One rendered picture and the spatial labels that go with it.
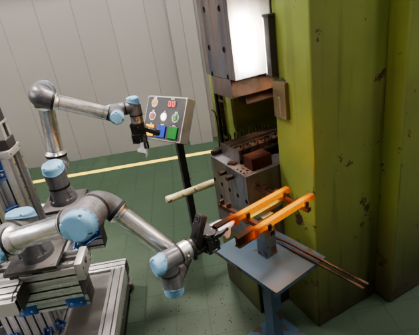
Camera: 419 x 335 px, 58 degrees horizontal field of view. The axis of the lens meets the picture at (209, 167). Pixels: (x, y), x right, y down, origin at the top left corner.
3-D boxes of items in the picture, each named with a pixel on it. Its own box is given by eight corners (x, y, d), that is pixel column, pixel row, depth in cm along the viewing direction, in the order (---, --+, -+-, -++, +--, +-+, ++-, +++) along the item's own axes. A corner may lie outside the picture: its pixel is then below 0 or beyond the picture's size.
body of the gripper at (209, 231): (211, 240, 152) (185, 254, 146) (207, 222, 148) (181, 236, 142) (222, 248, 146) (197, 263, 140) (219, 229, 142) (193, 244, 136)
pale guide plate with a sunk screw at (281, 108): (286, 120, 173) (284, 83, 166) (274, 116, 180) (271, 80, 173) (290, 119, 173) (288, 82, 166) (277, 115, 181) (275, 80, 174)
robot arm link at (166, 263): (150, 273, 138) (145, 254, 135) (175, 258, 144) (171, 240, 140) (161, 284, 132) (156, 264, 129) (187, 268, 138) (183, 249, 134)
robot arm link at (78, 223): (12, 246, 162) (116, 217, 142) (-13, 270, 149) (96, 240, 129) (-4, 223, 158) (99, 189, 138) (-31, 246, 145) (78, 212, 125)
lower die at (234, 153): (240, 164, 201) (238, 149, 198) (221, 153, 218) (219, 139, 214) (302, 141, 217) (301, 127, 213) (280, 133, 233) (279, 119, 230)
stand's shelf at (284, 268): (277, 297, 148) (276, 293, 147) (214, 252, 178) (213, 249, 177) (326, 260, 163) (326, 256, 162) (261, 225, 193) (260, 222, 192)
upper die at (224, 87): (232, 99, 186) (230, 80, 182) (213, 93, 203) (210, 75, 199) (299, 80, 202) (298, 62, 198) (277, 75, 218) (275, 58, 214)
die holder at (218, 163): (253, 250, 205) (245, 177, 187) (219, 219, 237) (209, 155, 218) (332, 213, 226) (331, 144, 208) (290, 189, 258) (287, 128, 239)
